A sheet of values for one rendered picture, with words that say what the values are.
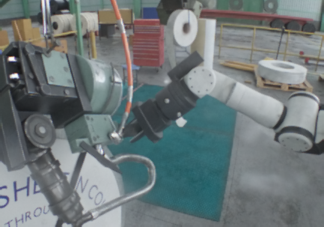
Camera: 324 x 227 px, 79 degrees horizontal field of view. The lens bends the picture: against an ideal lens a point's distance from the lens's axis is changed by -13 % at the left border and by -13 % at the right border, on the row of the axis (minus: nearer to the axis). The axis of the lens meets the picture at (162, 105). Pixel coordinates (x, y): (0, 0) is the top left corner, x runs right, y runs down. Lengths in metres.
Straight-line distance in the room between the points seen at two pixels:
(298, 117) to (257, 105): 0.10
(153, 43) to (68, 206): 4.99
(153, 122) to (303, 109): 0.36
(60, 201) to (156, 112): 0.31
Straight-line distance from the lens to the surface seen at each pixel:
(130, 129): 0.58
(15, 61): 0.40
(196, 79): 0.51
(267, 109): 0.55
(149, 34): 5.40
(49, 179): 0.42
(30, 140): 0.36
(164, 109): 0.55
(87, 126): 0.43
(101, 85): 0.46
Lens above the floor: 1.55
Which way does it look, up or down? 25 degrees down
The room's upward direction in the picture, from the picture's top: straight up
